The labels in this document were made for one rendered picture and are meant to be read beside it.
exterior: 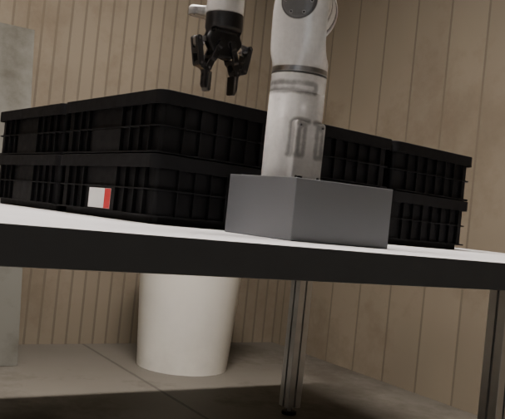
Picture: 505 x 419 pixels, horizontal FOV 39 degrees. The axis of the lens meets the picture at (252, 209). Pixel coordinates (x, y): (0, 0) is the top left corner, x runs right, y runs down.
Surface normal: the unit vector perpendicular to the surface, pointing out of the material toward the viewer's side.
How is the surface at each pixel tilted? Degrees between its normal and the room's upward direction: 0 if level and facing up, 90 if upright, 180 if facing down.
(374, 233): 90
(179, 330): 93
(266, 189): 90
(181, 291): 93
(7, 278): 79
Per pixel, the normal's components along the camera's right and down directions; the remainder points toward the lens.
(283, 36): -0.49, -0.04
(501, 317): -0.84, -0.09
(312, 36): -0.03, 0.05
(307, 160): 0.58, 0.07
